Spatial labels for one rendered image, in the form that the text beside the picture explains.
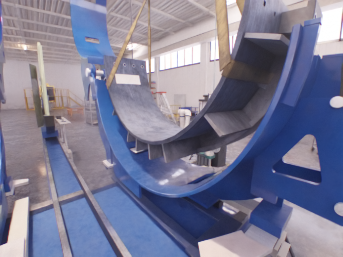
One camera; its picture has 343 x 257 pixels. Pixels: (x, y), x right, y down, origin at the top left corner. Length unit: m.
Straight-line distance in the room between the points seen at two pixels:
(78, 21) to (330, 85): 4.25
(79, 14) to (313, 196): 4.62
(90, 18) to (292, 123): 4.25
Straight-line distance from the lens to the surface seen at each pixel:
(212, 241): 1.35
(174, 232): 1.65
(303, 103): 1.16
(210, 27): 14.41
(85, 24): 4.41
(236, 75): 0.96
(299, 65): 0.77
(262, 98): 1.33
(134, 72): 2.69
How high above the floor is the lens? 1.84
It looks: 11 degrees down
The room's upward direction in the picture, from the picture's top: straight up
